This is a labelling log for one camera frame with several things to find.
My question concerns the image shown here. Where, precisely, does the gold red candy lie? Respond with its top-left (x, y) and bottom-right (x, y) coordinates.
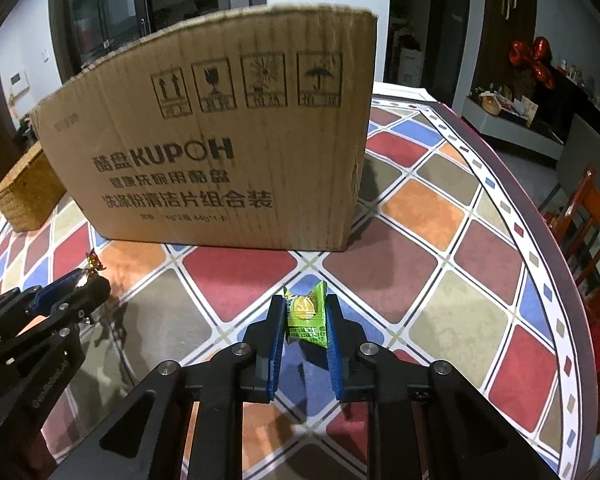
top-left (83, 249), bottom-right (106, 280)

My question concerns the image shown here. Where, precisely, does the green candy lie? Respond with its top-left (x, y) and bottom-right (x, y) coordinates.
top-left (283, 281), bottom-right (327, 349)

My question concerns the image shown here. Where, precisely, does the woven wicker box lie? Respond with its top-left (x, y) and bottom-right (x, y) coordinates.
top-left (0, 142), bottom-right (66, 233)

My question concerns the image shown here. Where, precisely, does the colourful diamond-pattern tablecloth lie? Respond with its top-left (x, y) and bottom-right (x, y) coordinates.
top-left (0, 98), bottom-right (597, 479)

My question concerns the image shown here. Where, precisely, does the white intercom panel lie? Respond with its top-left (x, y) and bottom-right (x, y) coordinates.
top-left (9, 70), bottom-right (29, 98)

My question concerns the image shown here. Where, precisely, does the open cardboard box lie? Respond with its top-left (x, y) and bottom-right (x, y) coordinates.
top-left (31, 4), bottom-right (377, 252)

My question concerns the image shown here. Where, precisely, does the red wooden chair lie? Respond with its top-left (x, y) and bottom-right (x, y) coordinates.
top-left (543, 165), bottom-right (600, 434)

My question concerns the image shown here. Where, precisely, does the glass sliding door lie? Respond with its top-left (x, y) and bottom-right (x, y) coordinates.
top-left (48, 0), bottom-right (152, 81)

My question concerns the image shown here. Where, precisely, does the grey chair right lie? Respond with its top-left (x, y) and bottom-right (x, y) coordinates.
top-left (539, 115), bottom-right (600, 212)

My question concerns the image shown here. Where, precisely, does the white low cabinet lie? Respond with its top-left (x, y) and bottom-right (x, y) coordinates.
top-left (462, 91), bottom-right (566, 162)

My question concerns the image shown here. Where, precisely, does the red foil balloon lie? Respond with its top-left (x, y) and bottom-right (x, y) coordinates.
top-left (508, 36), bottom-right (554, 89)

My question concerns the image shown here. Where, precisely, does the dark wooden wardrobe door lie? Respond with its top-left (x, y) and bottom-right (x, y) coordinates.
top-left (472, 0), bottom-right (538, 89)

